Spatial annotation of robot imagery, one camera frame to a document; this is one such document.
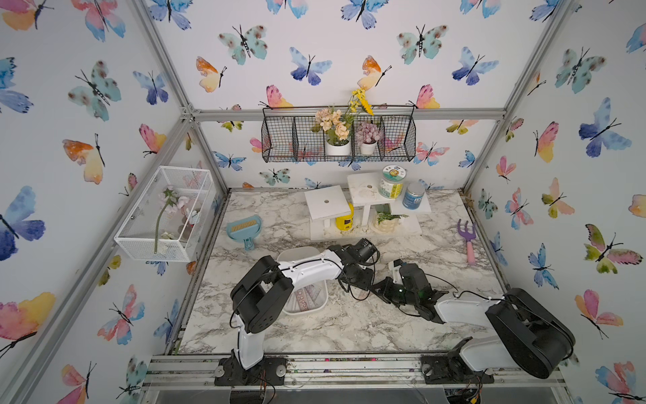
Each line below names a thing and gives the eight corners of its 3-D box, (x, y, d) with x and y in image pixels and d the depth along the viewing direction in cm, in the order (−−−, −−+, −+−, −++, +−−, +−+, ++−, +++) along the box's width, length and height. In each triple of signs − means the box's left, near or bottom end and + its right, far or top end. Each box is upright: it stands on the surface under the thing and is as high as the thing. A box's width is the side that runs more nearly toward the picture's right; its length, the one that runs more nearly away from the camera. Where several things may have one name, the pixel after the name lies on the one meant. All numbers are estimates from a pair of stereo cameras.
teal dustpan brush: (222, 250, 103) (219, 246, 100) (232, 220, 112) (230, 215, 110) (256, 250, 103) (254, 246, 100) (263, 220, 112) (261, 215, 110)
